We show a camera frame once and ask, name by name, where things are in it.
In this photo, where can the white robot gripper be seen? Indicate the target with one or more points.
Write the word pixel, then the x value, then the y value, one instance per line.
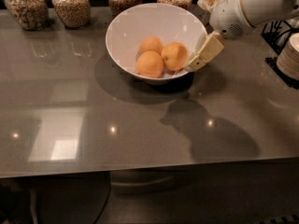
pixel 226 16

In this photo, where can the orange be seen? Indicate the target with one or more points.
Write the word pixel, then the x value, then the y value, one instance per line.
pixel 152 43
pixel 175 55
pixel 149 64

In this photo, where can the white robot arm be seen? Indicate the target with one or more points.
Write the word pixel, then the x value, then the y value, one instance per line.
pixel 261 11

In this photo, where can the white ceramic bowl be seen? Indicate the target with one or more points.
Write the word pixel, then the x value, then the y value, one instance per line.
pixel 170 23

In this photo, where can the stack of white plates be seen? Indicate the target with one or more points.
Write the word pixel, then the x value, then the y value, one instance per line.
pixel 288 59

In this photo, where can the leftmost glass grain jar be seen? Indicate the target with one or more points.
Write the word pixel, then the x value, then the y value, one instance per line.
pixel 31 15

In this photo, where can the black wire dish rack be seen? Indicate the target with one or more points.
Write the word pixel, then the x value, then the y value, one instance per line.
pixel 276 34

